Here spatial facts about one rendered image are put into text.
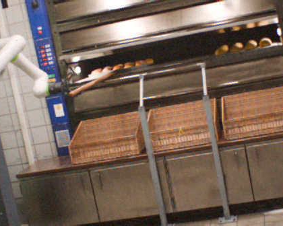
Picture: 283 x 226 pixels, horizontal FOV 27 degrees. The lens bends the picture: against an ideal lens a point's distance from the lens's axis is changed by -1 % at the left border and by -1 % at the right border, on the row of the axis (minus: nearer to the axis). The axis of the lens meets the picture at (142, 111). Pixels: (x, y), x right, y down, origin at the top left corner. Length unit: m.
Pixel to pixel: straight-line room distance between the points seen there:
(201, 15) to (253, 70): 0.61
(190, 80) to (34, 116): 1.40
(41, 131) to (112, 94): 0.72
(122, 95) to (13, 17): 1.16
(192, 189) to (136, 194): 0.43
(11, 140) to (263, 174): 2.25
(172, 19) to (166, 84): 0.53
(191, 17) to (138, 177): 1.36
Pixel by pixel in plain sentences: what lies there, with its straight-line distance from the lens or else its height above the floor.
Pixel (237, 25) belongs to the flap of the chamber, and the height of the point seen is 1.39.
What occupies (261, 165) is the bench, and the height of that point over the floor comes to 0.37.
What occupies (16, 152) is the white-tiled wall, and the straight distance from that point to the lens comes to 5.42.
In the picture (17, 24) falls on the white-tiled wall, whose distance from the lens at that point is 5.27.
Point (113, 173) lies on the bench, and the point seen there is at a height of 0.47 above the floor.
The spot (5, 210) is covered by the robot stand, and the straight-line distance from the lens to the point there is 4.28.
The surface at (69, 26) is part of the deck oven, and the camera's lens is 5.12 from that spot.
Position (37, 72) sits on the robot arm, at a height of 1.34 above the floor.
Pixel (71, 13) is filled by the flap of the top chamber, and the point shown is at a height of 1.76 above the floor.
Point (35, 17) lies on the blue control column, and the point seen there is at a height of 1.79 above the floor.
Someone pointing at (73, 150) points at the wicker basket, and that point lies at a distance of 4.70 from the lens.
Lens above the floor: 1.43
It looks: 7 degrees down
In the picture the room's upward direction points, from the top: 11 degrees counter-clockwise
